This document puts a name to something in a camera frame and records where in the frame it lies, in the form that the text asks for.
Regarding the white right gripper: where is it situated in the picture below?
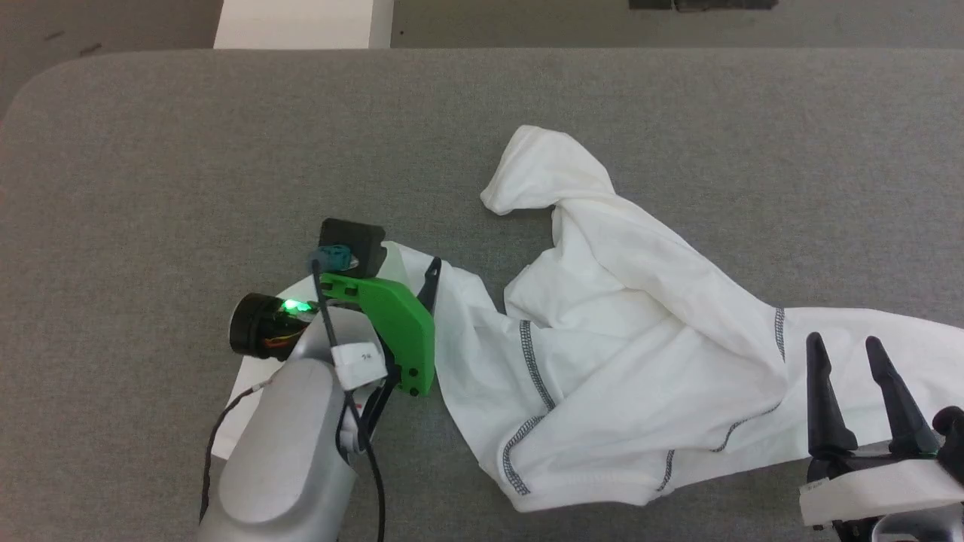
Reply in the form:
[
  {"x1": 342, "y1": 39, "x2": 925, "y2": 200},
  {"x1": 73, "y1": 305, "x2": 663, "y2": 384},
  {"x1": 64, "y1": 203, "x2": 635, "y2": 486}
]
[{"x1": 798, "y1": 333, "x2": 964, "y2": 532}]

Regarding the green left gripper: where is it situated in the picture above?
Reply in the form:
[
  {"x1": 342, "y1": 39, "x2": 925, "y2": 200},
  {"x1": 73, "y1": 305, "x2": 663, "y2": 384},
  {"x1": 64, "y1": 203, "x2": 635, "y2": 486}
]
[{"x1": 320, "y1": 257, "x2": 444, "y2": 397}]

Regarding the white long-sleeve shirt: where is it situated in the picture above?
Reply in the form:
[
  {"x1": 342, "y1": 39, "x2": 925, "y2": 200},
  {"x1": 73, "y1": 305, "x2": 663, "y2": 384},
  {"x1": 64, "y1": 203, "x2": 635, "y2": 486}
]
[{"x1": 212, "y1": 125, "x2": 964, "y2": 513}]

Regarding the white box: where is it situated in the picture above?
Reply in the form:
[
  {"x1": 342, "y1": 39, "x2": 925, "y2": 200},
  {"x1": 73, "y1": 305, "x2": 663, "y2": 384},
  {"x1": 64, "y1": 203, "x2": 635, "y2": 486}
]
[{"x1": 214, "y1": 0, "x2": 395, "y2": 50}]

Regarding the large black floor plate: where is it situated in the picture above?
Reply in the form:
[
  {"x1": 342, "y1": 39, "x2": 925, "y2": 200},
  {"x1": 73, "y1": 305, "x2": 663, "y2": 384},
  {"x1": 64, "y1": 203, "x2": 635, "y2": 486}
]
[{"x1": 674, "y1": 0, "x2": 777, "y2": 13}]

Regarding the white cable tag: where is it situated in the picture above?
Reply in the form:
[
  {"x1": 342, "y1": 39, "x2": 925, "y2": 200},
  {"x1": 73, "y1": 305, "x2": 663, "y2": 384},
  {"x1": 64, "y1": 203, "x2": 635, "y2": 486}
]
[{"x1": 331, "y1": 342, "x2": 389, "y2": 391}]

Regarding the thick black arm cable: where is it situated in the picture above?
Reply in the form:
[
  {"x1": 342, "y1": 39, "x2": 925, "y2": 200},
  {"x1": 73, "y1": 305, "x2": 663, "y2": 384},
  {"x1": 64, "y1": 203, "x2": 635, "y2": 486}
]
[{"x1": 309, "y1": 254, "x2": 387, "y2": 542}]

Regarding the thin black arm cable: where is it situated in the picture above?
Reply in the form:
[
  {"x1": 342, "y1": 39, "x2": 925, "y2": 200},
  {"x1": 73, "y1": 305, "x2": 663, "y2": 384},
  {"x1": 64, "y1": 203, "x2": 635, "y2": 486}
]
[{"x1": 199, "y1": 382, "x2": 266, "y2": 522}]

